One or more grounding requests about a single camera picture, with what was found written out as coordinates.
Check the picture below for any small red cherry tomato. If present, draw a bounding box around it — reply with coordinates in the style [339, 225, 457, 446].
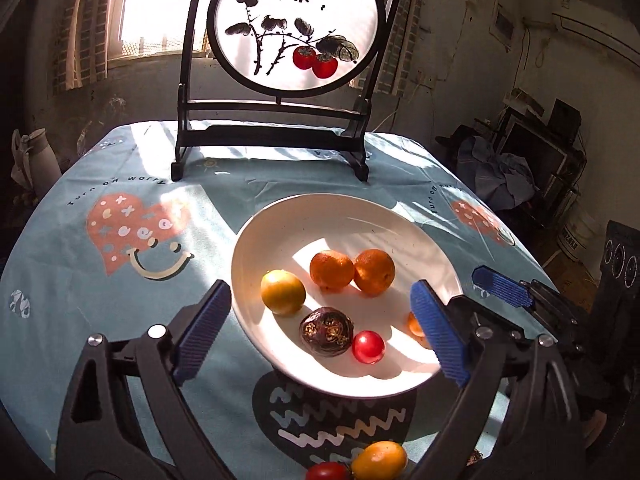
[352, 330, 386, 365]

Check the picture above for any white oval plate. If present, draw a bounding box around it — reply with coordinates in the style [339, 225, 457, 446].
[231, 194, 462, 399]

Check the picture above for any small red fruit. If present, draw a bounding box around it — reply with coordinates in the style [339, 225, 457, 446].
[305, 462, 352, 480]

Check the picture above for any large textured orange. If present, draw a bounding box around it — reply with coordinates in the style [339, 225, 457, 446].
[354, 248, 396, 297]

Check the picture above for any white ceramic jug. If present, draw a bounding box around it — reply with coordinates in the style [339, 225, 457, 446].
[11, 128, 61, 200]

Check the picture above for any black speaker box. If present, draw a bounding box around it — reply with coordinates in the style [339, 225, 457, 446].
[600, 220, 640, 300]

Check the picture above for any light blue patterned tablecloth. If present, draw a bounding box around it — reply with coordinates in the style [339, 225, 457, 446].
[1, 122, 544, 479]

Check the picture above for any left curtain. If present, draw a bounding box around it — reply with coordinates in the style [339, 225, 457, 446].
[51, 0, 125, 94]

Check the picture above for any right curtain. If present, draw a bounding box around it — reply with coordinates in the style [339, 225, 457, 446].
[375, 0, 423, 96]

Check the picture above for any curtain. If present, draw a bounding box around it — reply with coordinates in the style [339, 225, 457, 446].
[375, 0, 423, 96]
[51, 0, 125, 94]

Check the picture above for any small yellow fruit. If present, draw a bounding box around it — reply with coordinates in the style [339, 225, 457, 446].
[407, 312, 431, 349]

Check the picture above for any pile of grey clothes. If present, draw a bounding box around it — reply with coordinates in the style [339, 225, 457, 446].
[435, 125, 537, 211]

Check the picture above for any wrinkled dark passion fruit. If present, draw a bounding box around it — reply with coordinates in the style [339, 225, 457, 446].
[298, 307, 355, 358]

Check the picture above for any yellow-green fruit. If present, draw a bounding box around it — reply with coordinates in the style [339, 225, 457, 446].
[260, 270, 306, 315]

